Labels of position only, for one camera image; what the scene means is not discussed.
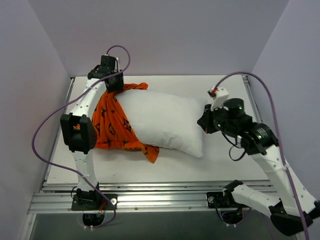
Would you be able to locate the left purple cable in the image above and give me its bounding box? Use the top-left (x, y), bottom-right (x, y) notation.
top-left (31, 45), bottom-right (132, 228)

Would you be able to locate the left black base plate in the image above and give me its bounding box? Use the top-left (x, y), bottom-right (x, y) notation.
top-left (71, 193), bottom-right (118, 211)

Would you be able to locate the aluminium frame rail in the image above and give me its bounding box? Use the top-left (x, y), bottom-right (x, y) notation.
top-left (26, 181), bottom-right (300, 215)

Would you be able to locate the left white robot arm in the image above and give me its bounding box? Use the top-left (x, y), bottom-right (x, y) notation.
top-left (60, 54), bottom-right (124, 210)

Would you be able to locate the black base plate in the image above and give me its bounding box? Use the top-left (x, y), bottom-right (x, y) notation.
top-left (206, 191), bottom-right (248, 209)
top-left (71, 193), bottom-right (118, 211)

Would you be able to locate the purple cable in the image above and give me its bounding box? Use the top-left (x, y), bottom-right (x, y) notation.
top-left (216, 71), bottom-right (311, 240)
top-left (31, 45), bottom-right (132, 228)

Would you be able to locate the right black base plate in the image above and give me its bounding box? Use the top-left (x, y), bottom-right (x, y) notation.
top-left (206, 191), bottom-right (248, 209)

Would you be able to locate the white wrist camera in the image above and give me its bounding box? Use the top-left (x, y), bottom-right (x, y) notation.
top-left (207, 87), bottom-right (229, 112)
top-left (114, 57), bottom-right (121, 72)

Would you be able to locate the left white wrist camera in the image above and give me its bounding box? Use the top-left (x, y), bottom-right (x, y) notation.
top-left (114, 57), bottom-right (121, 72)

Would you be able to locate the white pillow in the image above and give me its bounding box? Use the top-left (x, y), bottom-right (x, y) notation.
top-left (116, 89), bottom-right (206, 158)

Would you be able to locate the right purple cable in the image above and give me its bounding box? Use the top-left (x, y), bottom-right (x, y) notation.
top-left (216, 71), bottom-right (311, 240)

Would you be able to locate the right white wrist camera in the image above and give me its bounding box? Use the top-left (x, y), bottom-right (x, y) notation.
top-left (207, 87), bottom-right (229, 112)

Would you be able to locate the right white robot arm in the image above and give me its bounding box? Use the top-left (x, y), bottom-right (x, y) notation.
top-left (197, 98), bottom-right (320, 236)

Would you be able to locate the orange patterned pillowcase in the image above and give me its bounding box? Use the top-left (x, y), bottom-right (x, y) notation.
top-left (74, 82), bottom-right (161, 164)

